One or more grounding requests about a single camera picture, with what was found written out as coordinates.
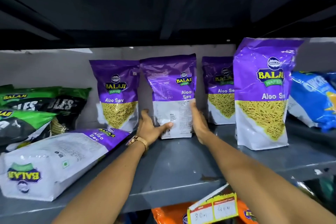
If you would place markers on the person's left hand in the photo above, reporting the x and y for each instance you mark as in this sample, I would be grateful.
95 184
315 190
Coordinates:
147 130

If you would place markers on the person's right hand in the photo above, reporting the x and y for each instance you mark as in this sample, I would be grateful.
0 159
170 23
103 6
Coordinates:
200 126

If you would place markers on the person's right fingers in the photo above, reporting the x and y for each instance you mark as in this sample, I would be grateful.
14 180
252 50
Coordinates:
195 113

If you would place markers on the person's left thumb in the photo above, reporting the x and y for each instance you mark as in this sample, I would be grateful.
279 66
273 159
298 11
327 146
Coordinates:
164 127

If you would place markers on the purple white snack packet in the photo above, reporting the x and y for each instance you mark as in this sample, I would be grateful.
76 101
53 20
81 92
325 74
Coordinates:
259 100
170 84
219 92
55 163
118 92

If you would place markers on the person's right forearm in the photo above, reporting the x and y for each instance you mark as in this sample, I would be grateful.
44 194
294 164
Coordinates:
259 187

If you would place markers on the person's left forearm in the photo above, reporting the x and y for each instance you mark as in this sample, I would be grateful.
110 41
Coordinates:
105 187

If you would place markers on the gold wristwatch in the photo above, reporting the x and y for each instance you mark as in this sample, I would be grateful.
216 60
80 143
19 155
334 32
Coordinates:
137 140

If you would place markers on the grey metal shelf board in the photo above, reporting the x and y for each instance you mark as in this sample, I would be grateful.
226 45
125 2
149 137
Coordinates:
157 8
178 163

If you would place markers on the orange snack packet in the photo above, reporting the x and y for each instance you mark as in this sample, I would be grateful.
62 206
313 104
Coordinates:
168 214
248 213

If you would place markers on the yellow white price tag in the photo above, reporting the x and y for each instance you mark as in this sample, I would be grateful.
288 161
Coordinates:
225 206
200 213

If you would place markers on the green black snack packet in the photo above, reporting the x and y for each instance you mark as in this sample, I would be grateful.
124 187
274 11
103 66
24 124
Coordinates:
70 105
23 97
21 126

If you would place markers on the blue snack packet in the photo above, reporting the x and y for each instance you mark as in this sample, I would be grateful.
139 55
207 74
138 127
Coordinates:
312 100

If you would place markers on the dark green snack packet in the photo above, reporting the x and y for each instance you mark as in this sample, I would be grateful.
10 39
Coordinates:
325 189

